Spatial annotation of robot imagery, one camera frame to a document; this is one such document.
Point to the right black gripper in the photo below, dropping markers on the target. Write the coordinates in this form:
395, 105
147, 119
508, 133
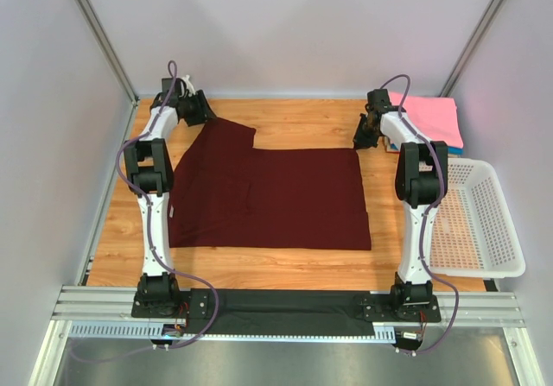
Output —
365, 135

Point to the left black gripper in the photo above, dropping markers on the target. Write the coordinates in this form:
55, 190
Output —
200, 108

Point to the maroon t-shirt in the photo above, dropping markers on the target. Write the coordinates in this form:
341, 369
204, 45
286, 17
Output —
227, 193

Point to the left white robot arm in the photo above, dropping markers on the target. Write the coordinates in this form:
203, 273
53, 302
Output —
149, 175

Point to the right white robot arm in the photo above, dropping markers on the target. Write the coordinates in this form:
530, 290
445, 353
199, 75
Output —
420, 184

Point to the pink folded t-shirt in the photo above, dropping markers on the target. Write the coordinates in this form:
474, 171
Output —
436, 118

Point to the blue folded t-shirt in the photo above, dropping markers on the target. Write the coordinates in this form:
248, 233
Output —
455, 150

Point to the white plastic basket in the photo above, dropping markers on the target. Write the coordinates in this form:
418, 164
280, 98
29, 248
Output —
473, 232

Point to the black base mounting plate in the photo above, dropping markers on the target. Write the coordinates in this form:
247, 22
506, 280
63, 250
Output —
252, 312

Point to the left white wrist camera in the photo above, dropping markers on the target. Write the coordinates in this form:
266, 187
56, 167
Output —
188, 87

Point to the left aluminium frame post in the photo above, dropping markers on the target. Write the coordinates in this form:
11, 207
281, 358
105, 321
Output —
98, 31

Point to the aluminium frame post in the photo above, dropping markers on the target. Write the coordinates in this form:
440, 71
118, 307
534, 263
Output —
98, 31
472, 44

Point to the right aluminium frame post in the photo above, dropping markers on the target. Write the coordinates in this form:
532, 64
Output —
472, 44

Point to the aluminium slotted cable rail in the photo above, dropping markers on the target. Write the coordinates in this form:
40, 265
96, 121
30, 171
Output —
94, 312

